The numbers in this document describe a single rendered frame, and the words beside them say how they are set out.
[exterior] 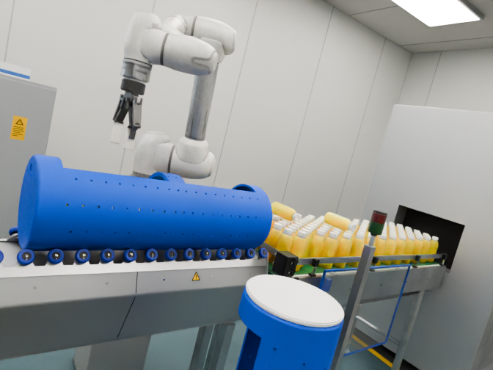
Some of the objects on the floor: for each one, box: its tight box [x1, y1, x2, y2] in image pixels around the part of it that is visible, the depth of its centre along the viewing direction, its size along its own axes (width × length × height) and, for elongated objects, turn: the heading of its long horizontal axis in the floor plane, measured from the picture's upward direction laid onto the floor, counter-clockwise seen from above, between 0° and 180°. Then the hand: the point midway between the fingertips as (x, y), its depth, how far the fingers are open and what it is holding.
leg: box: [189, 324, 214, 370], centre depth 175 cm, size 6×6×63 cm
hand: (122, 142), depth 120 cm, fingers open, 12 cm apart
